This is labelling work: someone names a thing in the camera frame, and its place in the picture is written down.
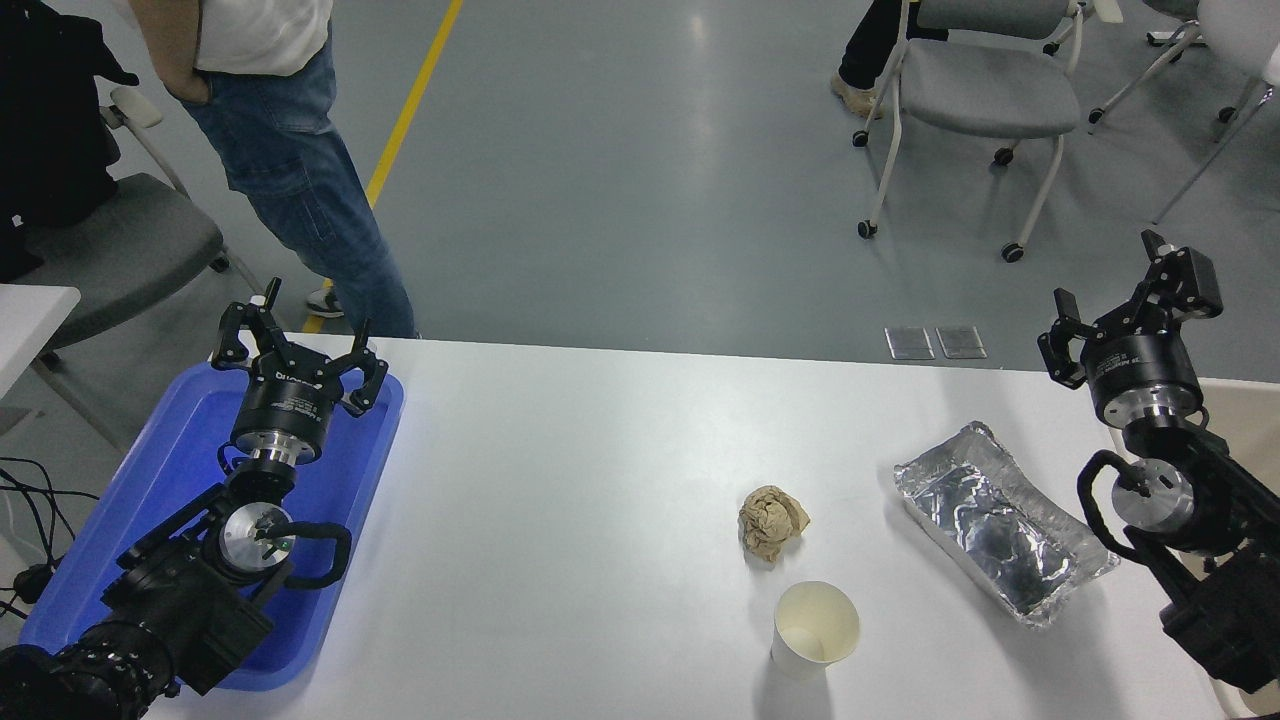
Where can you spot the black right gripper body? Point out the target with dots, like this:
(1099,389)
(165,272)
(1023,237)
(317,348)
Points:
(1140,360)

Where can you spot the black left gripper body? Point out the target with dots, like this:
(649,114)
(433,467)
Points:
(285,405)

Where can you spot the white paper cup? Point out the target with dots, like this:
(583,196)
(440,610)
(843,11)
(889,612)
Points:
(815,625)

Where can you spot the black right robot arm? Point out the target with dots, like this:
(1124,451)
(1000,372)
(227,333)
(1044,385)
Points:
(1215,600)

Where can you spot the person's left forearm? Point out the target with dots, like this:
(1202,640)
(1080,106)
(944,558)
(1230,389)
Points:
(165,35)

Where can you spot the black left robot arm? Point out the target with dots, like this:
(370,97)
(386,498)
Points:
(170,600)

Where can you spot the person's left hand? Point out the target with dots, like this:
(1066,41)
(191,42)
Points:
(190,90)

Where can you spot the metal floor plate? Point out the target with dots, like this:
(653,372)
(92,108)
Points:
(910,343)
(962,341)

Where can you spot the large pale bin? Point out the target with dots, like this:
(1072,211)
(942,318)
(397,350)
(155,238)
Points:
(1245,420)

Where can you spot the blue plastic tray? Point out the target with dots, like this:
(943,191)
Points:
(150,470)

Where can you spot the person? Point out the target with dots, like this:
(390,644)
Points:
(880,40)
(300,180)

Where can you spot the grey padded office chair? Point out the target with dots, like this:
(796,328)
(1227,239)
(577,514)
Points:
(120,250)

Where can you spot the silver foil tray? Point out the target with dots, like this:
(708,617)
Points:
(1000,525)

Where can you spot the white-framed chair on castors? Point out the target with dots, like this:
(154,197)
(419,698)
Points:
(1150,70)

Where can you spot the small white table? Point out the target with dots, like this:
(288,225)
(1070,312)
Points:
(30,320)

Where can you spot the white-backed chair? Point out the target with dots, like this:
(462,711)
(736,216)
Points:
(1240,35)

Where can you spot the grey chair on castors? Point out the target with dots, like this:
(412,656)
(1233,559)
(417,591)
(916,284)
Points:
(990,90)

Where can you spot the black jacket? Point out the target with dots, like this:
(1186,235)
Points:
(50,120)

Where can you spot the crumpled tan paper ball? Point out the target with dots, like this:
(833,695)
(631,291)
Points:
(770,522)

